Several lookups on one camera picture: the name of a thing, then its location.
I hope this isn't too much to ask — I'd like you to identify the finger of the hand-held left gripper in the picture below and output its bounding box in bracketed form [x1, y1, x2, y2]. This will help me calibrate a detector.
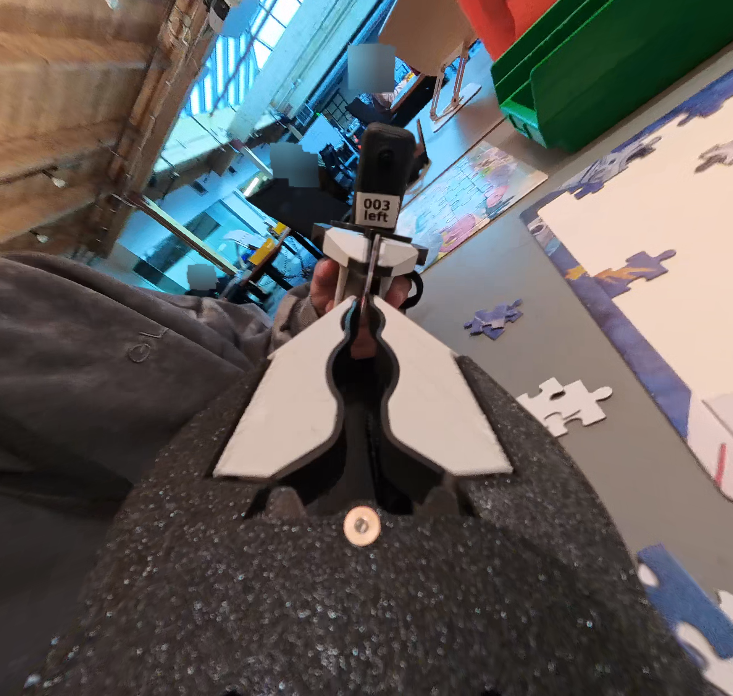
[374, 238, 423, 300]
[322, 230, 373, 308]

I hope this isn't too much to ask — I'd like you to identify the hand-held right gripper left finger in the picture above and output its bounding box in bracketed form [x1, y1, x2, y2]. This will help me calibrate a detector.
[212, 297, 358, 505]

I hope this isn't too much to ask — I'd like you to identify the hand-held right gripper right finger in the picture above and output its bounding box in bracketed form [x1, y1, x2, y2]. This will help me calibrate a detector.
[366, 295, 514, 508]

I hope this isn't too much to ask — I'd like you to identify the pile of puzzle pieces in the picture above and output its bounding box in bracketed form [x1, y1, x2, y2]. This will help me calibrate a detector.
[515, 376, 733, 691]

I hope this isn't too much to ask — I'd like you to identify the blue space puzzle tray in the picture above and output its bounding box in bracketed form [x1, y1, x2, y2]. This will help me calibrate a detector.
[520, 72, 733, 503]

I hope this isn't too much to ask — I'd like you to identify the person's left forearm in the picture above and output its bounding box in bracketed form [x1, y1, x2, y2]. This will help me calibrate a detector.
[268, 284, 323, 360]

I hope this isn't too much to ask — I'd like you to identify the person's left hand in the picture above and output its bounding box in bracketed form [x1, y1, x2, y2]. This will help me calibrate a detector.
[309, 257, 412, 360]

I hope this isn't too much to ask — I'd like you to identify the colourful dinosaur puzzle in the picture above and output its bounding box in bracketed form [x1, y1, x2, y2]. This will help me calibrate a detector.
[395, 140, 549, 266]

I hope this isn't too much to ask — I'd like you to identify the plywood stand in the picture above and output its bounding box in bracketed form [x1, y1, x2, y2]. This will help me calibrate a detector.
[378, 0, 483, 125]

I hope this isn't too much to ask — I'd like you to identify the large window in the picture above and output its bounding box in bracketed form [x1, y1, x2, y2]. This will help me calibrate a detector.
[186, 0, 327, 115]

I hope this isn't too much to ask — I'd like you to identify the green plastic bin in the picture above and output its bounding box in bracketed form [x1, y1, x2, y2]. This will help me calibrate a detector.
[491, 0, 733, 153]

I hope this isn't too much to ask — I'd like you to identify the blue orange star puzzle piece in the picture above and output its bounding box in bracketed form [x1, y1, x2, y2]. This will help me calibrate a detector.
[596, 249, 678, 299]

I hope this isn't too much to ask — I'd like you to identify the purple grey banded puzzle piece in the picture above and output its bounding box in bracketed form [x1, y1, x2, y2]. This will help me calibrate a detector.
[696, 140, 733, 173]

